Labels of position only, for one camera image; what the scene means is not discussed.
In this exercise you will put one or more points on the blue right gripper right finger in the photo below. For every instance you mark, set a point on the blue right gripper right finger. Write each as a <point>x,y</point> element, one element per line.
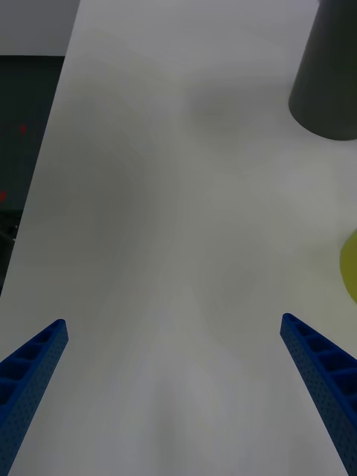
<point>327,375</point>

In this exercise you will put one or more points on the grey plastic waste bin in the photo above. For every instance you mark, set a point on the grey plastic waste bin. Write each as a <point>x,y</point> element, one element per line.
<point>327,74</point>

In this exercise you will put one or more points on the yellow-green plastic waste bin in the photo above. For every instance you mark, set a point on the yellow-green plastic waste bin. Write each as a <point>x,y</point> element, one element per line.
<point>350,264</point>

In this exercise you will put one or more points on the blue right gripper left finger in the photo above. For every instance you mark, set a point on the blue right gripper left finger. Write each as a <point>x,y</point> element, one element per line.
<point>26,379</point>

